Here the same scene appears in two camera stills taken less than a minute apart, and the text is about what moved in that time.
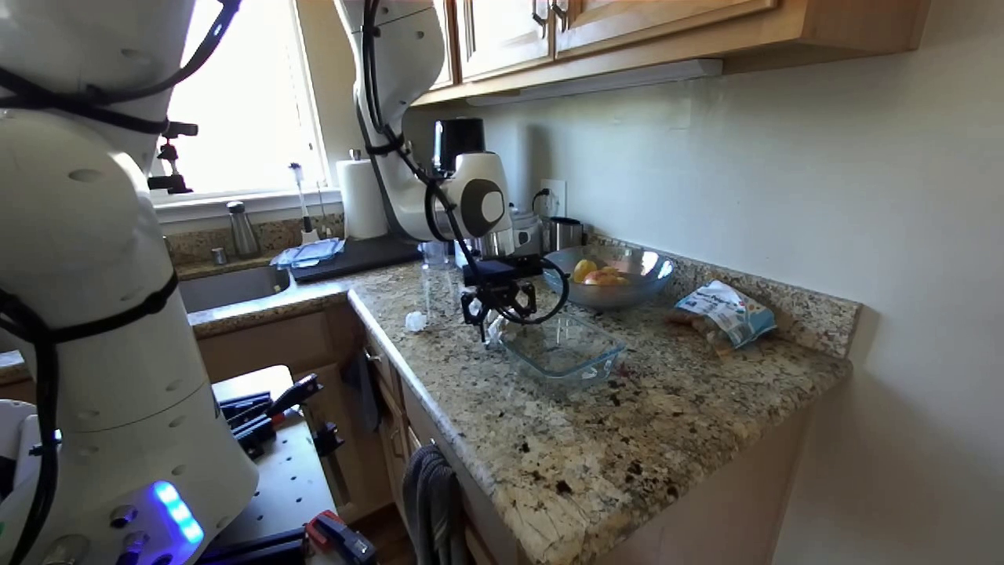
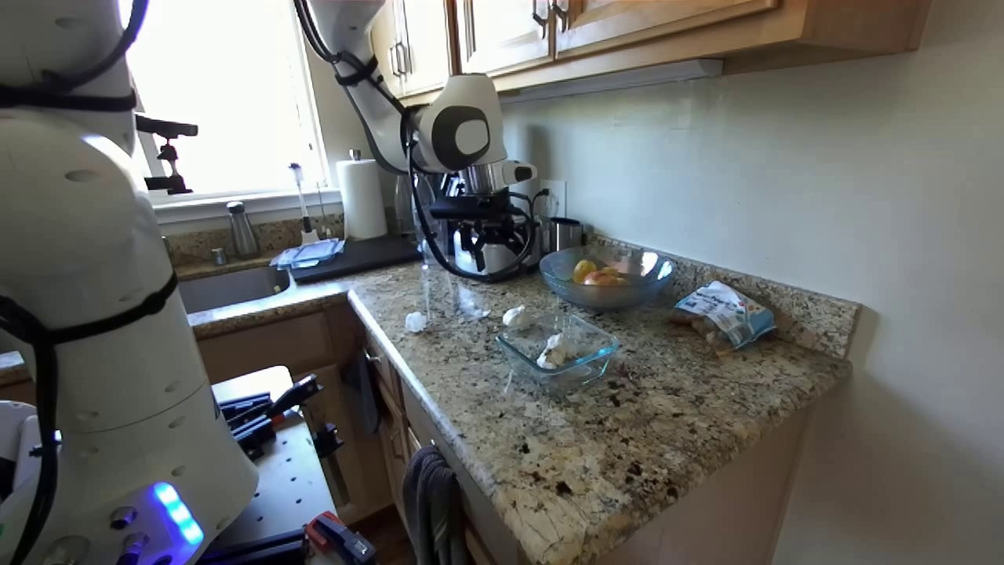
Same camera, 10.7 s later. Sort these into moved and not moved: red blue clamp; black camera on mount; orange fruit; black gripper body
Moved: black gripper body
Not moved: black camera on mount; red blue clamp; orange fruit
